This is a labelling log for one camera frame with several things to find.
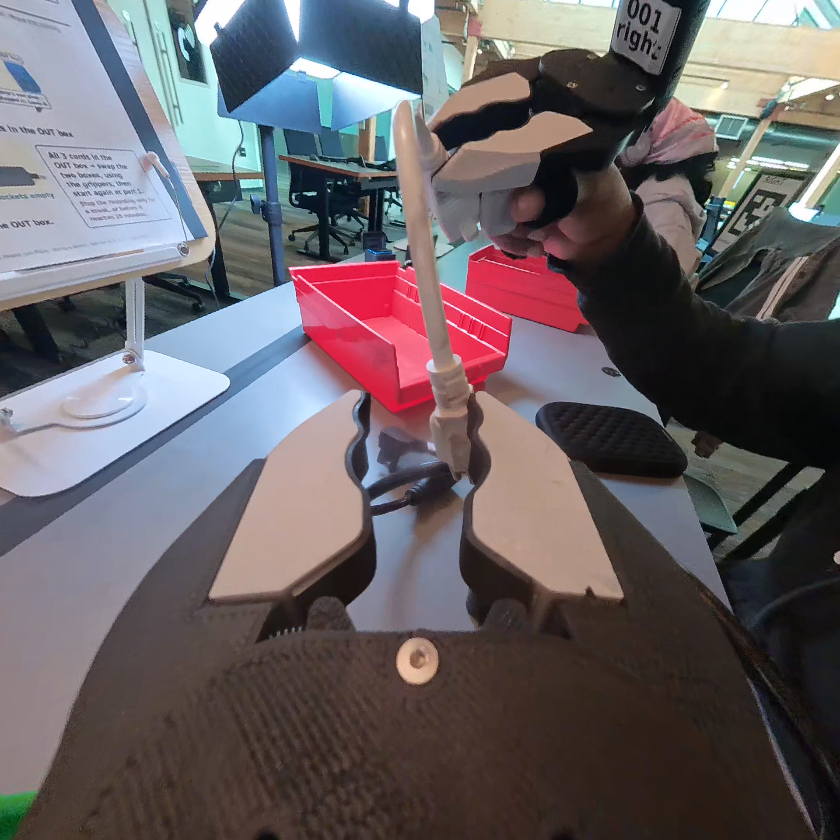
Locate grey jacket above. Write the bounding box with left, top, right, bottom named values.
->
left=696, top=206, right=840, bottom=322

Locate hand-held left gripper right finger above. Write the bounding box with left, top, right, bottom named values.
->
left=461, top=391, right=624, bottom=614

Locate white instruction sheet stand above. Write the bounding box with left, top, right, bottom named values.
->
left=0, top=0, right=231, bottom=497

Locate black short extension cord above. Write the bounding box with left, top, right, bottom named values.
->
left=364, top=427, right=460, bottom=516

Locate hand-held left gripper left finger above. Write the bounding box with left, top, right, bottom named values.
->
left=209, top=390, right=376, bottom=608

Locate green plastic bin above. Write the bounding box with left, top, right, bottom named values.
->
left=0, top=791, right=37, bottom=840

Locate person's right hand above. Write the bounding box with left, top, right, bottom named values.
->
left=495, top=164, right=643, bottom=265

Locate red plastic bin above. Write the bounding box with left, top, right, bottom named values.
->
left=289, top=260, right=513, bottom=414
left=466, top=244, right=588, bottom=332

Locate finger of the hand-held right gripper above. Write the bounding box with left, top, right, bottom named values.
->
left=436, top=115, right=595, bottom=194
left=430, top=72, right=531, bottom=142

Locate wooden office desk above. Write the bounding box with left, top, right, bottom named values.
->
left=279, top=154, right=401, bottom=263

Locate printed marker sign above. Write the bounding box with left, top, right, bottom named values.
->
left=712, top=169, right=811, bottom=253

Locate white short extension cord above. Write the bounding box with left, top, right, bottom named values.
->
left=392, top=100, right=516, bottom=483

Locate black office chair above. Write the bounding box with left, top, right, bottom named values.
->
left=287, top=128, right=368, bottom=257

